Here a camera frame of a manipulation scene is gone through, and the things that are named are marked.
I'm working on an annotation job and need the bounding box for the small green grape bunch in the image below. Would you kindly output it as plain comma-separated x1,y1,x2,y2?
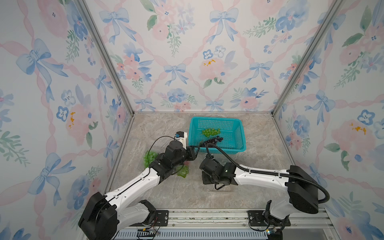
202,129,221,138

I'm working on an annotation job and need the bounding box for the green grape leaf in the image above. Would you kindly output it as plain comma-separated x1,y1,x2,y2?
177,165,190,179

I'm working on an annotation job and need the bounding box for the purple red grape bunch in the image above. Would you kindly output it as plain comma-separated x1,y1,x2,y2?
200,136,224,148

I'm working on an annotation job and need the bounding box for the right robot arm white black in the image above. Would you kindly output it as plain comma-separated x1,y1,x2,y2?
200,155,330,221

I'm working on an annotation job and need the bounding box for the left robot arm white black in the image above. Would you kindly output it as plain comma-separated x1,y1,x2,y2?
78,140,200,240

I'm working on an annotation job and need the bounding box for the teal plastic basket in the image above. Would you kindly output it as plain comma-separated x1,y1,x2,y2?
188,117,246,155

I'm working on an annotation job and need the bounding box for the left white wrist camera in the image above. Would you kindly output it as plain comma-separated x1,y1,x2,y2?
175,131,188,149

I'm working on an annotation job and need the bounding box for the thin black left cable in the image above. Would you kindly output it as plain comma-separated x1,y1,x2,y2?
146,135,178,178

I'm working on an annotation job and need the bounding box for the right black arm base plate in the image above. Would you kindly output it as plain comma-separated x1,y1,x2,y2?
247,210,291,229

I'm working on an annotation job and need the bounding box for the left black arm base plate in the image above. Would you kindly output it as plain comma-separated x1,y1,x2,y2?
131,210,169,228

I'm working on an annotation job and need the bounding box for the aluminium front rail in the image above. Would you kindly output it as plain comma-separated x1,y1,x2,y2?
111,209,340,240

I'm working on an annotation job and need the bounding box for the left aluminium corner post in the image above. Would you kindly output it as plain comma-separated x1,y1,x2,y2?
75,0,135,117

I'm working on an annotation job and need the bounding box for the aluminium corner post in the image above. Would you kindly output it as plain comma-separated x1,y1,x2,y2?
75,0,135,117
271,0,344,118

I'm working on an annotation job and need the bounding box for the right aluminium corner post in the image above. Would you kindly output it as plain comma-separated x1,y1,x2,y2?
271,0,344,118

